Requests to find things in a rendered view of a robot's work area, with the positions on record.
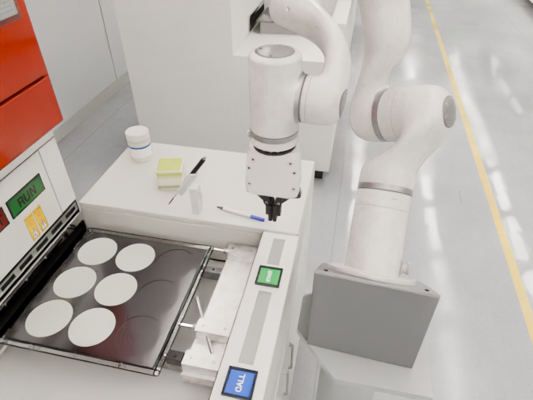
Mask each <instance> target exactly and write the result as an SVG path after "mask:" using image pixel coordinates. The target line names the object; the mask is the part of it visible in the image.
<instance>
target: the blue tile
mask: <svg viewBox="0 0 533 400"><path fill-rule="evenodd" d="M254 379H255V374H253V373H249V372H245V371H237V370H233V369H232V370H231V372H230V375H229V377H228V382H227V385H226V388H225V391H224V392H225V393H229V394H236V395H240V396H244V397H248V398H250V395H251V389H252V386H253V382H254Z"/></svg>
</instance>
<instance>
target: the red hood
mask: <svg viewBox="0 0 533 400"><path fill-rule="evenodd" d="M62 120H63V116H62V114H61V111H60V108H59V104H58V102H57V99H56V95H55V92H54V90H53V87H52V83H51V80H50V78H49V75H48V71H47V68H46V65H45V62H44V58H43V56H42V53H41V50H40V46H39V44H38V41H37V38H36V34H35V32H34V29H33V25H32V22H31V20H30V17H29V13H28V10H27V8H26V5H25V1H24V0H0V171H1V170H2V169H3V168H4V167H6V166H7V165H8V164H10V163H11V162H12V161H14V160H15V159H16V158H17V157H19V155H20V154H22V153H23V152H24V151H26V150H27V149H28V148H30V147H31V146H32V145H33V144H35V143H36V142H37V141H38V140H39V139H40V138H41V137H43V136H44V135H45V134H47V133H48V132H49V131H51V130H52V129H53V128H55V127H56V126H57V125H58V124H59V123H60V122H61V121H62Z"/></svg>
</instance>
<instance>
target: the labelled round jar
mask: <svg viewBox="0 0 533 400"><path fill-rule="evenodd" d="M125 135H126V139H127V143H128V150H129V153H130V156H131V159H132V160H133V161H135V162H138V163H142V162H146V161H149V160H150V159H151V158H152V157H153V151H152V146H151V139H150V136H149V131H148V128H147V127H145V126H142V125H136V126H133V127H130V128H128V129H127V130H126V131H125Z"/></svg>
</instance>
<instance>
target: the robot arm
mask: <svg viewBox="0 0 533 400"><path fill-rule="evenodd" d="M323 1H324V0H270V4H269V13H270V17H271V19H272V21H273V22H274V23H275V24H276V25H278V26H280V27H282V28H284V29H286V30H289V31H290V32H293V33H296V34H297V35H300V36H302V37H304V38H306V39H308V40H310V41H312V42H313V43H314V44H315V45H316V46H317V47H318V48H319V49H320V50H321V51H322V53H323V55H324V68H323V71H322V72H321V73H320V74H319V75H309V74H305V73H304V72H303V71H302V54H301V52H300V51H299V50H298V49H296V48H294V47H291V46H289V45H284V44H266V45H262V46H259V47H257V48H254V49H252V50H251V51H250V52H249V54H248V77H249V104H250V129H248V130H247V136H248V137H250V138H251V142H250V144H249V145H248V149H247V161H246V175H245V187H246V190H247V192H249V193H252V194H257V195H258V196H259V197H260V198H261V199H262V200H263V203H264V204H265V205H266V214H268V221H272V219H273V221H275V222H276V221H277V218H278V216H279V217H280V216H281V213H282V203H284V202H286V201H287V200H289V199H290V198H291V199H293V198H300V197H301V187H300V184H301V153H300V148H299V144H298V133H299V122H302V123H308V124H313V125H334V124H335V123H336V122H337V121H338V120H339V119H340V118H341V116H342V114H343V109H344V106H345V102H346V100H347V92H348V87H349V83H350V78H351V54H350V49H349V47H348V44H347V41H346V38H345V36H344V35H343V32H342V30H341V29H340V27H339V26H338V24H337V23H336V21H335V20H334V19H333V18H332V16H331V15H330V14H329V13H328V12H327V11H326V10H325V9H324V7H323ZM359 9H360V14H361V19H362V31H363V42H364V49H363V58H362V69H361V72H360V76H359V80H358V82H357V85H356V88H355V92H354V95H353V98H352V101H351V108H350V123H351V127H352V129H353V131H354V133H355V134H356V135H357V136H358V137H359V138H361V139H363V140H366V141H369V142H396V143H395V144H394V145H393V146H392V147H390V148H389V149H388V150H386V151H385V152H383V153H382V154H381V155H379V156H377V157H375V158H373V159H372V160H369V161H368V162H367V163H365V164H364V165H363V167H362V170H361V172H360V176H359V183H358V189H357V193H356V198H355V207H354V212H353V216H352V221H351V230H350V235H349V240H348V245H347V254H346V259H345V263H328V268H330V269H332V270H333V271H338V272H341V273H344V274H348V275H353V276H357V277H360V278H364V279H372V280H376V281H380V282H385V283H394V284H400V285H406V286H415V285H416V280H415V279H412V278H409V277H407V276H403V275H401V273H404V274H406V275H408V273H409V270H410V262H408V263H404V261H403V259H402V258H403V253H404V248H405V239H406V233H407V228H408V219H409V214H410V209H411V204H412V195H413V190H414V185H415V181H416V176H417V173H418V171H419V169H420V167H421V166H422V164H423V163H424V161H425V160H426V159H427V158H428V157H429V156H430V155H431V154H432V153H433V152H434V151H435V150H436V149H437V148H438V147H439V146H440V145H441V144H442V143H443V142H444V141H445V140H446V139H447V137H448V136H449V134H450V133H451V130H452V129H453V127H454V123H455V120H456V109H457V108H456V105H455V102H454V99H453V97H452V95H451V94H450V92H449V91H447V90H446V89H444V88H443V87H440V86H436V85H417V86H410V87H396V88H389V77H390V75H391V72H392V70H393V69H394V68H395V67H396V65H397V64H398V63H399V62H400V61H401V60H402V58H403V57H404V56H405V54H406V52H407V51H408V47H409V45H410V41H411V36H412V15H411V6H410V0H359ZM274 197H276V199H275V200H274Z"/></svg>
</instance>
